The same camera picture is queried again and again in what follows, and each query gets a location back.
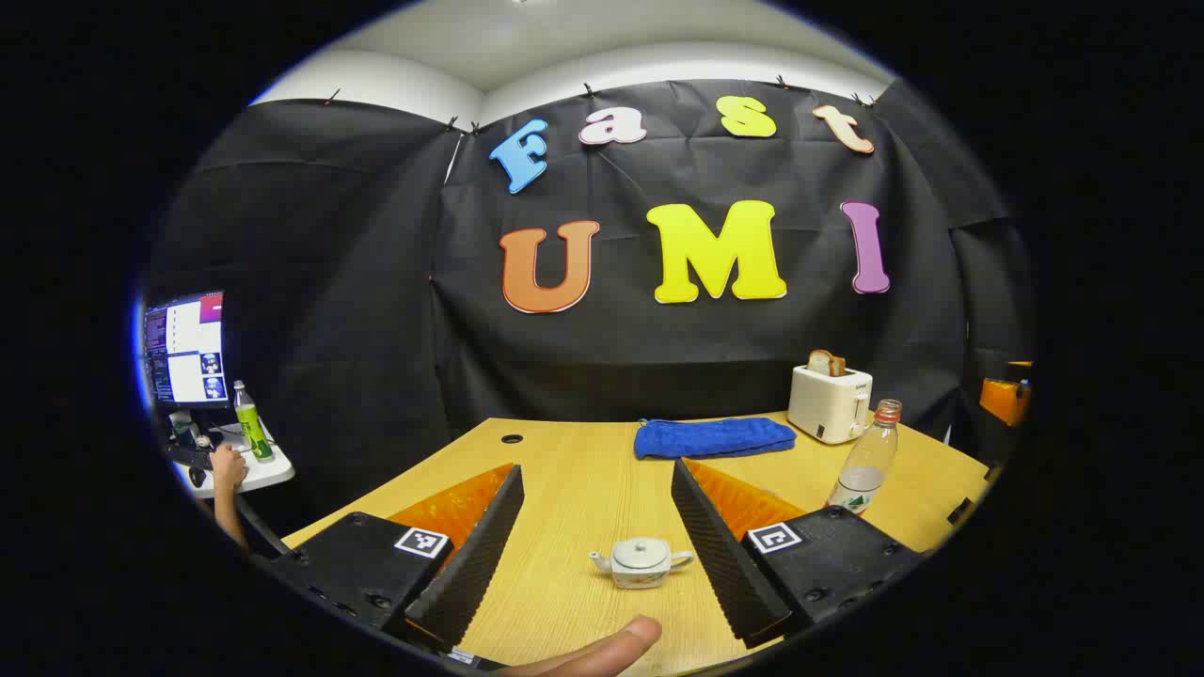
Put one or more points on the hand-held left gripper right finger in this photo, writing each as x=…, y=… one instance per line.
x=720, y=564

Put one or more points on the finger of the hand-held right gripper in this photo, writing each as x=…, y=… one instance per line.
x=961, y=512
x=1005, y=397

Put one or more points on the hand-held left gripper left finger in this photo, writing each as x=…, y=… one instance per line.
x=470, y=574

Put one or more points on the white ceramic teacup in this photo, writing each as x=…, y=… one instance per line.
x=640, y=578

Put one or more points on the clear plastic water bottle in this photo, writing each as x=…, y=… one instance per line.
x=865, y=470

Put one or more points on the green drink bottle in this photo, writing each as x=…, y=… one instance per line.
x=252, y=428

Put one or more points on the blue folded towel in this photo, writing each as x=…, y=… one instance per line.
x=715, y=438

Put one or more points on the white toaster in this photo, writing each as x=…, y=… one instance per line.
x=828, y=404

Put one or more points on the bread slice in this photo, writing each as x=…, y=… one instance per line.
x=826, y=363

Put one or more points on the small white side table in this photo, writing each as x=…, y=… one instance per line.
x=263, y=470

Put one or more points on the black keyboard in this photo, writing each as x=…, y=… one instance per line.
x=191, y=457

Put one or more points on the black backdrop cloth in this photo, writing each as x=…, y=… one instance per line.
x=376, y=282

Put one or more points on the computer monitor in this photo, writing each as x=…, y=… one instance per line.
x=188, y=348

